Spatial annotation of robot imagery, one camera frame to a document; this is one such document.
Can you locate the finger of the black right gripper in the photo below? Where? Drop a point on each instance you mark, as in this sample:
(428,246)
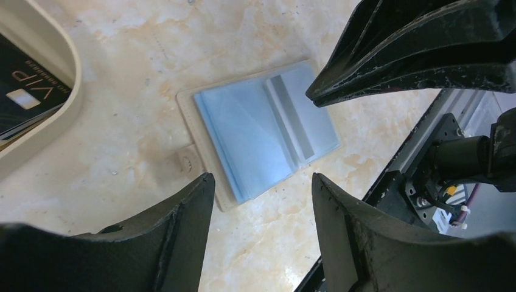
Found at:
(485,76)
(392,38)

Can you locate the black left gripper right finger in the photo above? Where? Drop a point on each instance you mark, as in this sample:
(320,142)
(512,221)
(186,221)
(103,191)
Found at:
(365,249)

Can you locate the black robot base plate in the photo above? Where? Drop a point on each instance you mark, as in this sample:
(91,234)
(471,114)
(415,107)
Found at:
(415,196)

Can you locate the aluminium frame rail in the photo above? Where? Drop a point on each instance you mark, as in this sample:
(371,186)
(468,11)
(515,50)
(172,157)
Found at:
(474,111)

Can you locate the beige card holder wallet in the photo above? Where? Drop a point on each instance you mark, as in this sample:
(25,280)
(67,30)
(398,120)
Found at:
(236,137)

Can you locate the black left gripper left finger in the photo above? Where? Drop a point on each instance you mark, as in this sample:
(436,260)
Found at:
(159,249)

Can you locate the black VIP front card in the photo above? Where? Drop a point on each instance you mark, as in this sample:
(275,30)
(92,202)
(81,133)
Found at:
(29,92)

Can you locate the silver white credit card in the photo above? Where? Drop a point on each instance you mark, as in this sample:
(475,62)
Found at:
(308,130)

